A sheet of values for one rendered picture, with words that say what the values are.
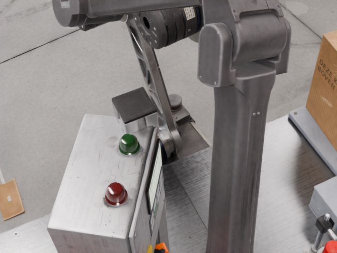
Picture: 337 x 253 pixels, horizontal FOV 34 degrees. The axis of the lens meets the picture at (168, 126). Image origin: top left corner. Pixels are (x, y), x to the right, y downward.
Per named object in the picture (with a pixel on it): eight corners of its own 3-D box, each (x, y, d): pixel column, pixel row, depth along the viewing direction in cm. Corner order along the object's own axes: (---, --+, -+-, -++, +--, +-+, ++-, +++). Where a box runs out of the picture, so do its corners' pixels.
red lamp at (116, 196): (103, 206, 63) (100, 195, 61) (108, 186, 64) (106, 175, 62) (125, 209, 62) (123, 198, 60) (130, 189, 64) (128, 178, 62)
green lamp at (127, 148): (117, 156, 67) (115, 145, 65) (121, 139, 68) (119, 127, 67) (137, 158, 66) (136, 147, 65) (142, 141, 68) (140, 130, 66)
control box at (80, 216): (74, 291, 76) (44, 228, 61) (103, 187, 86) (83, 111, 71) (145, 302, 75) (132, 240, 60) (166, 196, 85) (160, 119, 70)
